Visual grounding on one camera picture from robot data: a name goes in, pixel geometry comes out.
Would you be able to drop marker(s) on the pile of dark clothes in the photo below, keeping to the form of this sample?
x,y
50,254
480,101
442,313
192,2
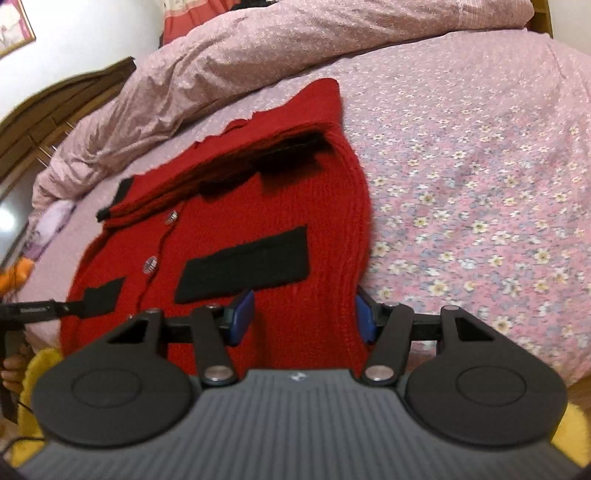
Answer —
x,y
249,3

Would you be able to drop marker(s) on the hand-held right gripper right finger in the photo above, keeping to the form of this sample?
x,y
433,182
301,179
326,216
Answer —
x,y
364,318

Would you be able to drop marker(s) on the person's left hand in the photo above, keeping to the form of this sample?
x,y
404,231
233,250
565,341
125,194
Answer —
x,y
14,371

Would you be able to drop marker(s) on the yellow fuzzy clothing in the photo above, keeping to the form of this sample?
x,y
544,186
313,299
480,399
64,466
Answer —
x,y
39,364

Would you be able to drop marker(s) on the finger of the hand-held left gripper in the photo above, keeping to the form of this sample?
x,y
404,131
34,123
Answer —
x,y
69,308

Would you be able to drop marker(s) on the framed wall picture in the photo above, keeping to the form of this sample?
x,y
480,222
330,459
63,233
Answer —
x,y
14,23

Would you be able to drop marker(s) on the pink red curtain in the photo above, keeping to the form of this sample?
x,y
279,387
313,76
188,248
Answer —
x,y
184,23

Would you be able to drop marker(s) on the red knit cardigan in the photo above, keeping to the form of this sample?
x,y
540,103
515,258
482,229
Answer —
x,y
323,194

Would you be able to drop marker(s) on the pink floral bed sheet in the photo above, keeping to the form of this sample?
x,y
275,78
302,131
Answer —
x,y
461,184

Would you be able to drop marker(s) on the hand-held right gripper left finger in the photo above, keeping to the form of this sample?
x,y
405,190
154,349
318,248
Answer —
x,y
241,318

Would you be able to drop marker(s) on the carved wooden headboard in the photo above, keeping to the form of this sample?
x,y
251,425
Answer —
x,y
46,115

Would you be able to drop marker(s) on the pink floral duvet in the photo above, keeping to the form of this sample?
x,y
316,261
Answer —
x,y
231,69

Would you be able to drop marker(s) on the purple cloth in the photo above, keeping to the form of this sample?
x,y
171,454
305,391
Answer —
x,y
51,221

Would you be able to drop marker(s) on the orange plush toy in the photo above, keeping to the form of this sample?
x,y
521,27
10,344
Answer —
x,y
16,277

